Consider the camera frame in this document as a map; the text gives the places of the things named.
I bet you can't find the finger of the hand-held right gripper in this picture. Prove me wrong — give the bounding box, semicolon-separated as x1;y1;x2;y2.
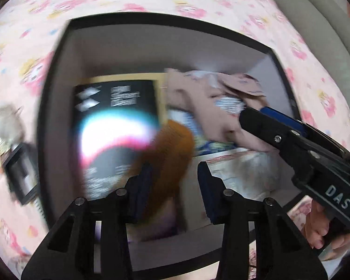
259;106;350;161
238;107;313;170

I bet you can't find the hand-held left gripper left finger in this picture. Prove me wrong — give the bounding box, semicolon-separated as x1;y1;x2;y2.
21;166;153;280

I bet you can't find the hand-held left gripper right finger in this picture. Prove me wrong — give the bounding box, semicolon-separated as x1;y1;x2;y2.
198;161;329;280

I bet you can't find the orange fluffy plush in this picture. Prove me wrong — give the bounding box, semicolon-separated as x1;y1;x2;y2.
117;119;196;228

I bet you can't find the pink cloth pouch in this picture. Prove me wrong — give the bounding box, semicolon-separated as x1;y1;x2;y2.
165;68;280;152

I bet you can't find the black package with rainbow print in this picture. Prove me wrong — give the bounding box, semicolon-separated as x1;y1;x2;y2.
73;80;190;237

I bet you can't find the small black box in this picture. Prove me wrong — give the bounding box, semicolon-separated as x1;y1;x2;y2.
3;142;43;206

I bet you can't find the large black storage box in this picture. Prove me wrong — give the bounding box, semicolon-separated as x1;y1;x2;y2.
36;12;302;272

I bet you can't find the person's right hand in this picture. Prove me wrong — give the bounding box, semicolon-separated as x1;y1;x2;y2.
305;201;350;251

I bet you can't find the cartoon printed flat packet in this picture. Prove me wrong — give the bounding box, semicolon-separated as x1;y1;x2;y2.
166;108;242;158

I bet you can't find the grey padded headboard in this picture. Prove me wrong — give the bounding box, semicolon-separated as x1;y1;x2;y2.
257;0;350;94

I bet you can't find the white fluffy plush keychain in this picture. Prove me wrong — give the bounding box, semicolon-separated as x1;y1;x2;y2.
0;103;25;148

